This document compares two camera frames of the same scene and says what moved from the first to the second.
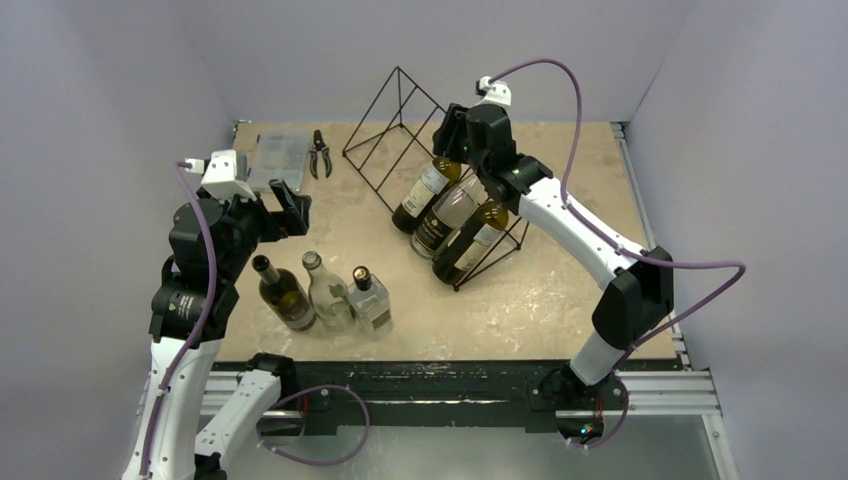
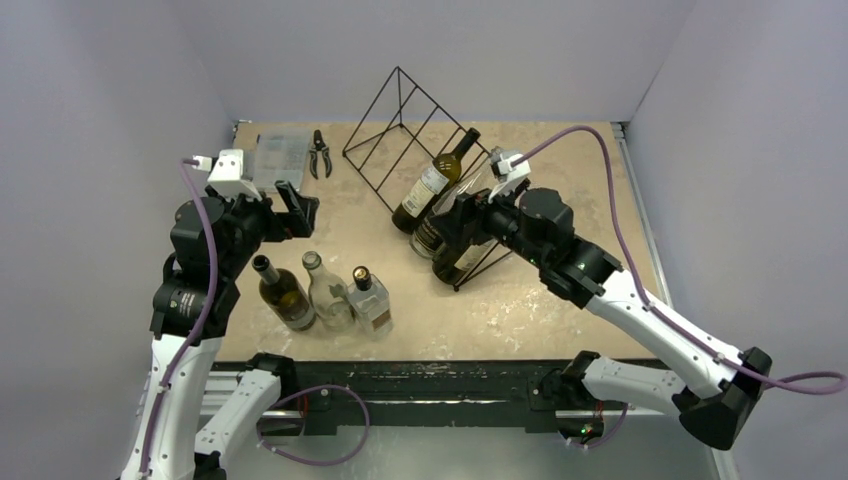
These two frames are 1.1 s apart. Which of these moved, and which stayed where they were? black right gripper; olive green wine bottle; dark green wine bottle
Moved: black right gripper
Stayed: olive green wine bottle; dark green wine bottle
